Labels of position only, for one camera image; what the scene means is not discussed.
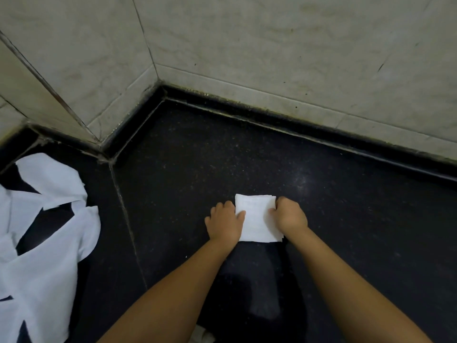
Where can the person's left hand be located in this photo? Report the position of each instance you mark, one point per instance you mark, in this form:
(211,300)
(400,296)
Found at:
(224,225)

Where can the person's right hand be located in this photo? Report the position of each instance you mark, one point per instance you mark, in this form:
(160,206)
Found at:
(291,219)

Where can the person's left thumb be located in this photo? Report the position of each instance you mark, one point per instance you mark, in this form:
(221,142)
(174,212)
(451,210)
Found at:
(241,217)

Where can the person's right thumb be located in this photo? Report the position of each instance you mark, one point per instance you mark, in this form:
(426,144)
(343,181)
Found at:
(273,210)

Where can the person's right forearm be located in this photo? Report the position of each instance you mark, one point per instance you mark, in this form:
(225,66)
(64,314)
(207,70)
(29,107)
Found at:
(350,292)

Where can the person's left forearm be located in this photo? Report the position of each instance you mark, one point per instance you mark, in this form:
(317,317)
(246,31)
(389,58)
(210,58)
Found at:
(178,296)

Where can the small unfolded white cloth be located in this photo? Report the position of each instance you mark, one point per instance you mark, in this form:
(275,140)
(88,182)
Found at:
(53,178)

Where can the large unfolded white cloth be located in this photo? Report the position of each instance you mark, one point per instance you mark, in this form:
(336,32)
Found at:
(46,275)

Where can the crumpled white cloth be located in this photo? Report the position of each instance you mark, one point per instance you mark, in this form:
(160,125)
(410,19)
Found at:
(14,217)

